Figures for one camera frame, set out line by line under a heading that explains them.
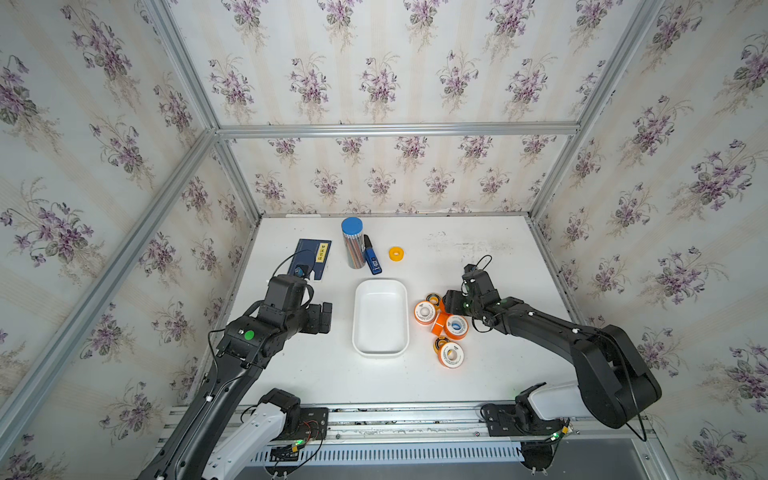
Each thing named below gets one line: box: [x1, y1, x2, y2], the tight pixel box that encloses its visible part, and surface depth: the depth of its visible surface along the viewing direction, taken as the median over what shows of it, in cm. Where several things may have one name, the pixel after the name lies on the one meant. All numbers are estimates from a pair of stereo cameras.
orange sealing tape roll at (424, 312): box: [413, 300, 436, 325], surface depth 92 cm
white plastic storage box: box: [352, 279, 410, 359], surface depth 92 cm
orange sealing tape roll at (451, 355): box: [438, 341, 465, 369], surface depth 83 cm
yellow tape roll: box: [389, 246, 405, 262], surface depth 110 cm
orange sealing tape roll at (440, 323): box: [431, 311, 451, 337], surface depth 87 cm
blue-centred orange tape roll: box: [444, 314, 469, 341], surface depth 88 cm
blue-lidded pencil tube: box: [341, 217, 366, 269], surface depth 95 cm
